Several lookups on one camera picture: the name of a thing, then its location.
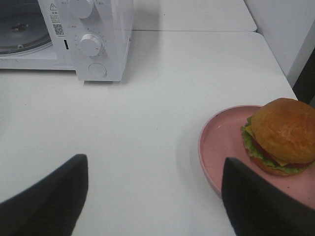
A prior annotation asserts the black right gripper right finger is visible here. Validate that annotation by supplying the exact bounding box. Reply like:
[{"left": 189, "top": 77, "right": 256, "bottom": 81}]
[{"left": 221, "top": 157, "right": 315, "bottom": 236}]

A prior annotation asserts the glass microwave turntable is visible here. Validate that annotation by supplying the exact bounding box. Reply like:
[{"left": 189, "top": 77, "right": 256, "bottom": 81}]
[{"left": 0, "top": 12, "right": 51, "bottom": 55}]

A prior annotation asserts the upper white power knob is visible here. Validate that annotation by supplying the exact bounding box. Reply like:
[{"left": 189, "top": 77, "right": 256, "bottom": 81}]
[{"left": 68, "top": 0, "right": 94, "bottom": 19}]

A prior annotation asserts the round white door release button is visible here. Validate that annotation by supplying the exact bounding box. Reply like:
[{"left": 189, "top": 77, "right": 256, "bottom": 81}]
[{"left": 88, "top": 63, "right": 107, "bottom": 78}]

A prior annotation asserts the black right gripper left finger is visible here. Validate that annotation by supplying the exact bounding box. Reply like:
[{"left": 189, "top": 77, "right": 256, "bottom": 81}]
[{"left": 0, "top": 154, "right": 88, "bottom": 236}]

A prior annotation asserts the white timer knob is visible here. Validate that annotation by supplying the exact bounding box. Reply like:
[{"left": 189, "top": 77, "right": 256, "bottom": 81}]
[{"left": 79, "top": 33, "right": 102, "bottom": 57}]

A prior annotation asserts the white microwave oven body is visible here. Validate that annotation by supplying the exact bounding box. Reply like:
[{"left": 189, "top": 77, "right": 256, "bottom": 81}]
[{"left": 0, "top": 0, "right": 133, "bottom": 82}]

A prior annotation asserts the pink round plate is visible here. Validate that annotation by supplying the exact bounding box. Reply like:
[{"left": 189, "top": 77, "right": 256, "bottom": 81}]
[{"left": 198, "top": 105, "right": 315, "bottom": 208}]

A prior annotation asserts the burger with lettuce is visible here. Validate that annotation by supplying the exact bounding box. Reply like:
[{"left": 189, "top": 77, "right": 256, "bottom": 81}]
[{"left": 241, "top": 98, "right": 315, "bottom": 176}]

